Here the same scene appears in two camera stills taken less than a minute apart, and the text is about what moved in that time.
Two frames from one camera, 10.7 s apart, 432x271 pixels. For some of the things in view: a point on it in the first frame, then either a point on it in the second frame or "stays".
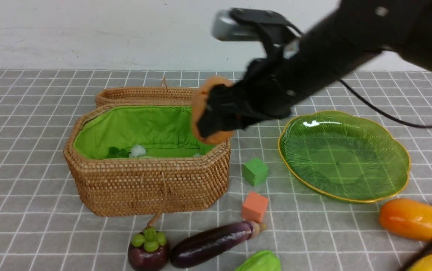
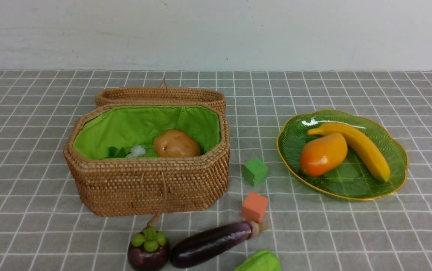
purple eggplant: (190, 248) stays
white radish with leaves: (115, 152) stays
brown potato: (199, 94) -> (175, 143)
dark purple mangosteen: (148, 250) stays
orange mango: (414, 219) -> (322, 154)
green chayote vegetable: (264, 260) stays
